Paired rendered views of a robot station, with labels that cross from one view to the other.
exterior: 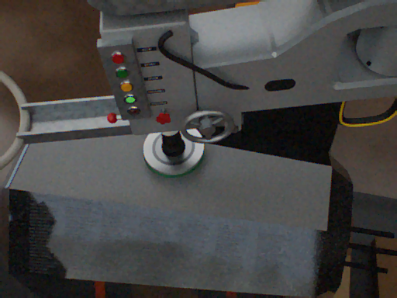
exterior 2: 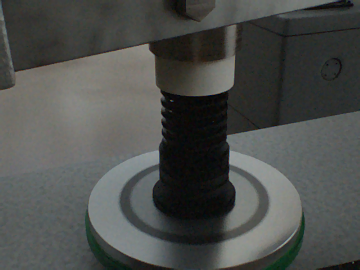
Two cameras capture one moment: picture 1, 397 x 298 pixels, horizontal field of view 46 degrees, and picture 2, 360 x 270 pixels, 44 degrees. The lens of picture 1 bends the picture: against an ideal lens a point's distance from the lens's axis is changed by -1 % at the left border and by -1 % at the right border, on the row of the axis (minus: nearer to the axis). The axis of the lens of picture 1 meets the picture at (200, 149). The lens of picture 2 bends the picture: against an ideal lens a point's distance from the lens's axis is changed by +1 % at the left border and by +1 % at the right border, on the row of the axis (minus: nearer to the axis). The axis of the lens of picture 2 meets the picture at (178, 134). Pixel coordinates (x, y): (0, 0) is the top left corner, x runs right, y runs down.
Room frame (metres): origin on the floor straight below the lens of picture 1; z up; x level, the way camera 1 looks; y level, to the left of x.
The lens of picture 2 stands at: (1.21, -0.14, 1.13)
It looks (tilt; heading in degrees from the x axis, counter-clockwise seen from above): 26 degrees down; 144
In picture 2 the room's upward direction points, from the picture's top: 1 degrees counter-clockwise
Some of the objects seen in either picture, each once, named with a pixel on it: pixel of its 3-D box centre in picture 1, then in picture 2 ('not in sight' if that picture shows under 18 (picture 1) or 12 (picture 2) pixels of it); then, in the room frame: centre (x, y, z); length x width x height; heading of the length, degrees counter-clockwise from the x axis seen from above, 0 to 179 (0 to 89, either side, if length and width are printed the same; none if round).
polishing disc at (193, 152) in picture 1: (174, 147); (193, 200); (0.91, 0.09, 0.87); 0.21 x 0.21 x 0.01
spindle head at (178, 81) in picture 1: (184, 56); not in sight; (0.91, 0.01, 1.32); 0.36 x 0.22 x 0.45; 89
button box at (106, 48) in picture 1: (126, 81); not in sight; (0.80, 0.16, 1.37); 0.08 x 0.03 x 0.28; 89
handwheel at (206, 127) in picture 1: (205, 116); not in sight; (0.79, -0.03, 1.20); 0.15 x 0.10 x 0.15; 89
